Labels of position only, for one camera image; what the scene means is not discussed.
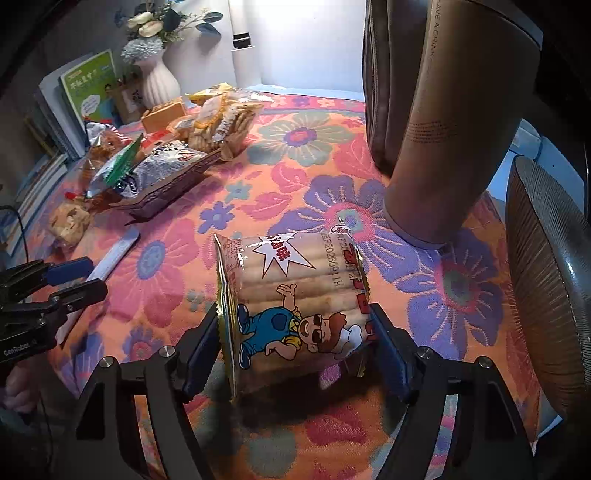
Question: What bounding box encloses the gold thermos bottle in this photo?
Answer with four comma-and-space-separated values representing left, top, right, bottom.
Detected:
386, 1, 543, 250

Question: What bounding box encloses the orange striped snack bag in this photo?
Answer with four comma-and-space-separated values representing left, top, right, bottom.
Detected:
80, 121, 131, 189

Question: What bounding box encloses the floral orange table mat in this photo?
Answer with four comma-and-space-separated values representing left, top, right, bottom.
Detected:
48, 95, 540, 479

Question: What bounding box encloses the flat book stack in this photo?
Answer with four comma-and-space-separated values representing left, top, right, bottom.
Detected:
1, 153, 69, 256

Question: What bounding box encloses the blue white snack bag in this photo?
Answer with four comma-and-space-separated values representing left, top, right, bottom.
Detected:
113, 140, 206, 198

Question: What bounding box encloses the white desk lamp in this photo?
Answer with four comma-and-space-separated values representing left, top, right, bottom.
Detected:
228, 0, 262, 88

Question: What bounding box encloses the orange toast bread pack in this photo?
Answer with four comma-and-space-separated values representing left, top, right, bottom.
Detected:
140, 97, 186, 134

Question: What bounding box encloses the green cover book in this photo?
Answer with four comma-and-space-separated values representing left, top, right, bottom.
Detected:
59, 49, 120, 127

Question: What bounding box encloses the yellow chips bag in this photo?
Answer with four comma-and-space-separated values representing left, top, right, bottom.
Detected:
185, 82, 235, 106

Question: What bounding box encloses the green white snack pack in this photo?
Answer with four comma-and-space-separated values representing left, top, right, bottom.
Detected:
86, 134, 143, 198

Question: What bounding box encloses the white ribbed vase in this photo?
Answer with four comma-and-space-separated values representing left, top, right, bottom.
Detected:
135, 51, 181, 109

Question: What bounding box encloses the red bread roll pack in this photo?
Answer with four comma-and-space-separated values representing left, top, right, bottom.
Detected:
139, 129, 178, 155

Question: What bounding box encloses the brown pen holder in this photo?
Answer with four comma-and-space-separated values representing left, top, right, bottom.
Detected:
111, 74, 145, 124

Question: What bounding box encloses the purple stick sachet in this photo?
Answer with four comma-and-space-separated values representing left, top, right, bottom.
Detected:
55, 227, 140, 345

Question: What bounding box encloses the grey striped pouch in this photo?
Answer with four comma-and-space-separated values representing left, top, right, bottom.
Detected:
363, 0, 430, 177

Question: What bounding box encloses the upright book row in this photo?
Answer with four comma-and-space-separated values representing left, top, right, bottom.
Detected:
25, 53, 92, 161

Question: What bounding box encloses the nut bar clear pack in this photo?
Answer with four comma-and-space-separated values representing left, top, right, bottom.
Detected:
48, 202, 92, 247

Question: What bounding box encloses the artificial flower bouquet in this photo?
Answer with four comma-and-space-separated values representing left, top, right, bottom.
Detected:
114, 1, 223, 65

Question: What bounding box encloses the black cable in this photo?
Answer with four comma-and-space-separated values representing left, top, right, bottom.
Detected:
0, 204, 30, 266

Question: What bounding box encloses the round cracker bag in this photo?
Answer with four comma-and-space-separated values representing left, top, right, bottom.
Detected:
187, 89, 267, 161

